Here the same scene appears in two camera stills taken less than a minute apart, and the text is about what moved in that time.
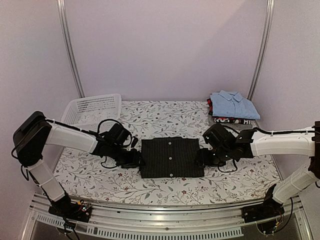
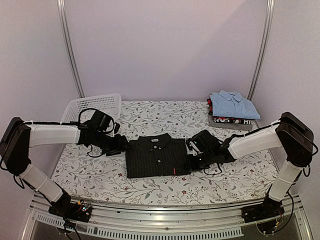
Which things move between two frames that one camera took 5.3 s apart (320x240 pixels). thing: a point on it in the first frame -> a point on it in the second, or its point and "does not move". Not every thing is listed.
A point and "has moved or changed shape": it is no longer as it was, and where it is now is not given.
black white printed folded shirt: (238, 121) does not move
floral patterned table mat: (84, 177) does not move
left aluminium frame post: (68, 47) does not move
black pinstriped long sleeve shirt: (167, 157) has moved or changed shape
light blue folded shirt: (231, 104) does not move
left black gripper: (133, 162) -> (119, 146)
